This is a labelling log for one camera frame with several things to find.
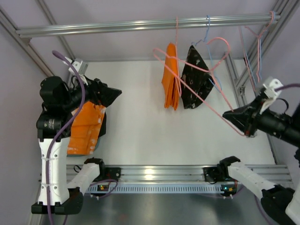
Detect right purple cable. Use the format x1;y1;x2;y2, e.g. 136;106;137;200
275;83;300;91

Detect aluminium hanging rail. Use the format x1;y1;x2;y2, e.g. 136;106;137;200
16;12;280;38

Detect black garment in basket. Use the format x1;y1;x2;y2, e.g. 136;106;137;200
98;113;107;139

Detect teal plastic basket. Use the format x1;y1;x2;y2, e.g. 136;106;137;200
94;137;101;151

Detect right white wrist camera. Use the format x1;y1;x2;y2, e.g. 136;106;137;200
259;77;283;114

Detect blue wire hanger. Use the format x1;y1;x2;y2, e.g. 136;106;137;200
191;15;222;93

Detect right aluminium frame post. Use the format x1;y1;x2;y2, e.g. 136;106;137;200
234;0;300;90

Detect plain orange trousers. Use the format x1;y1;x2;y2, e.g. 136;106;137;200
162;56;180;111

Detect white slotted cable duct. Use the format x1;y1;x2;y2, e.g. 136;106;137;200
86;183;237;194

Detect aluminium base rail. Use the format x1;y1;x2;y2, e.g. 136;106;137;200
38;164;291;188

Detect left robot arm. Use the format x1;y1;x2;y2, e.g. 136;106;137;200
31;76;122;215

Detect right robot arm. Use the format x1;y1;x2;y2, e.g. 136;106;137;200
195;104;279;166

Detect black patterned trousers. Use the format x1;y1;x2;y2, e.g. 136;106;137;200
181;45;214;109

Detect pink hanger at right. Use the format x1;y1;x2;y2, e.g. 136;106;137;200
244;11;276;91

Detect left aluminium frame post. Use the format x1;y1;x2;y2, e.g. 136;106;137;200
0;0;75;81

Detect orange white tie-dye trousers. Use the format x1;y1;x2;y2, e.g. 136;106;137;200
67;102;106;156

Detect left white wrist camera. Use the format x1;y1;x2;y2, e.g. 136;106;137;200
66;57;89;84

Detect aluminium frame post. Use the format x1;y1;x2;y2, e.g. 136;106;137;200
0;0;75;81
234;0;300;90

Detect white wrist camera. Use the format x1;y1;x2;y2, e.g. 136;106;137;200
66;57;89;84
259;77;283;114

